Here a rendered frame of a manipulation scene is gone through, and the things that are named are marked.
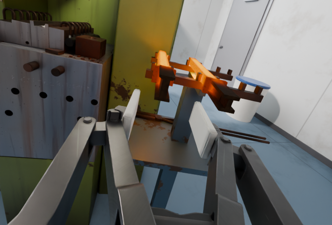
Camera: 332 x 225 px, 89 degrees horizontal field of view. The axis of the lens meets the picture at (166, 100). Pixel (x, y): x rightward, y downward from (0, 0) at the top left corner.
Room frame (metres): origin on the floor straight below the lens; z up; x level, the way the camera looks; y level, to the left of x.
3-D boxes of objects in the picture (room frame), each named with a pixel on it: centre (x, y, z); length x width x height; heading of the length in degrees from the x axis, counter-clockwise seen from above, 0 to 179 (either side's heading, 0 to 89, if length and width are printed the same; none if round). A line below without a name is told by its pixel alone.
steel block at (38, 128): (0.80, 0.49, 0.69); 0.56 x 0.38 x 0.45; 14
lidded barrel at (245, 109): (2.80, -1.30, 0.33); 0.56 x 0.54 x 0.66; 23
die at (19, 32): (0.77, 0.54, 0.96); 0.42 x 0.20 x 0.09; 14
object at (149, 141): (0.54, -0.08, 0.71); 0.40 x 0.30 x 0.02; 96
